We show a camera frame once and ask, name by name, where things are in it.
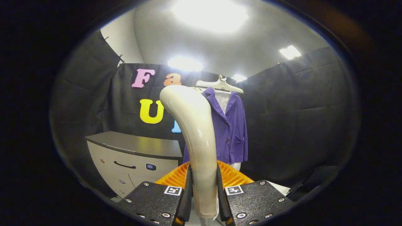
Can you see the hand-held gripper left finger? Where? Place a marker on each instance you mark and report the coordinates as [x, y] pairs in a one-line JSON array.
[[187, 201]]

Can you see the grey cabinet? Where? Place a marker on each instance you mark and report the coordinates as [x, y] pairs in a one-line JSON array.
[[138, 146]]

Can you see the plain black curtain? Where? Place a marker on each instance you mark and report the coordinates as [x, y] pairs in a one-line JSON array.
[[81, 94], [298, 125]]

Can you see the large ceiling light panel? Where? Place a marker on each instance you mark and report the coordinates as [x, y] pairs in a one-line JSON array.
[[210, 15]]

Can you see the small blue cabinet display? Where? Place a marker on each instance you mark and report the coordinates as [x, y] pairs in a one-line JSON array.
[[151, 167]]

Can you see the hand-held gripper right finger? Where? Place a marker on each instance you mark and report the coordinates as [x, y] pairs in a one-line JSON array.
[[221, 201]]

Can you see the small ceiling light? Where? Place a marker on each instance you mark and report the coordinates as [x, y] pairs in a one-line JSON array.
[[239, 78]]

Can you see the white garment steamer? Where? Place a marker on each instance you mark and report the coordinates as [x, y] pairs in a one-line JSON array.
[[198, 141]]

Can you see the white shirt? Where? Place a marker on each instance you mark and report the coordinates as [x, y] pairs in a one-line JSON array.
[[223, 100]]

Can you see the double ceiling light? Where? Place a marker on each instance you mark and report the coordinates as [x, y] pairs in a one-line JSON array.
[[289, 52]]

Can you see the white clothes hanger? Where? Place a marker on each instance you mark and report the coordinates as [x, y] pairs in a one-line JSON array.
[[221, 84]]

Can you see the long ceiling light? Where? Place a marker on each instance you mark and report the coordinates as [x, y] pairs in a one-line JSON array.
[[185, 64]]

